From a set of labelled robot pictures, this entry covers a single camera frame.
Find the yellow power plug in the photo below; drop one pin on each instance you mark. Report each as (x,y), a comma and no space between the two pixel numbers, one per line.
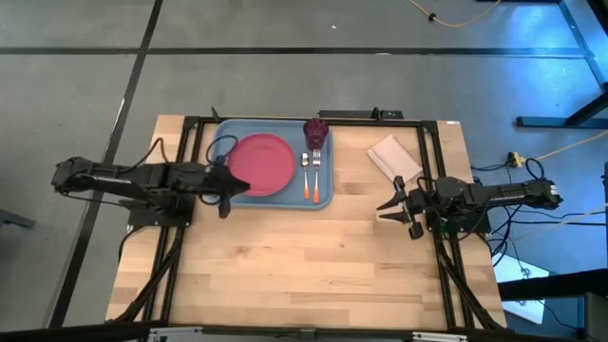
(515,159)

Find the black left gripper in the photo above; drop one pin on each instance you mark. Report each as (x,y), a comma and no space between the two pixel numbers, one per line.
(219,178)

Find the black aluminium table frame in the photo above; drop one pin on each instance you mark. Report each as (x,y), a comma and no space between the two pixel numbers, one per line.
(444,285)

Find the black table stand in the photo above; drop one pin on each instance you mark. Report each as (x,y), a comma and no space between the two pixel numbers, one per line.
(577,111)

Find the white folded napkin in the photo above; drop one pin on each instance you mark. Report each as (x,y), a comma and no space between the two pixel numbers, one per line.
(394,157)

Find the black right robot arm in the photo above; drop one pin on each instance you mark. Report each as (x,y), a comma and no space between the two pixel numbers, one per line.
(503,195)

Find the white floor sheet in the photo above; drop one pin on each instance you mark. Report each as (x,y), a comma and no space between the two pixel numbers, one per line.
(520,275)

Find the blue plastic tray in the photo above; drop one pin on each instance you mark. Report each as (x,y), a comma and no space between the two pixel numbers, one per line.
(292,202)

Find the red faceted plastic cup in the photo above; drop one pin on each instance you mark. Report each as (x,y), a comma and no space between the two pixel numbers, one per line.
(316,132)

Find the pink round plate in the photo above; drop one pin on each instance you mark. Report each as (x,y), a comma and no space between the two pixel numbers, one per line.
(266,161)

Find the black power strip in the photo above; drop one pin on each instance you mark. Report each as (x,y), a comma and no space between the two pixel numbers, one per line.
(361,114)

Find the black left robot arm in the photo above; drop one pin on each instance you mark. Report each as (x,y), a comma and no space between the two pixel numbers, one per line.
(119,179)

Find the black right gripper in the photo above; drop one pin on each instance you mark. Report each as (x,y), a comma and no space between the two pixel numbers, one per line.
(420,204)

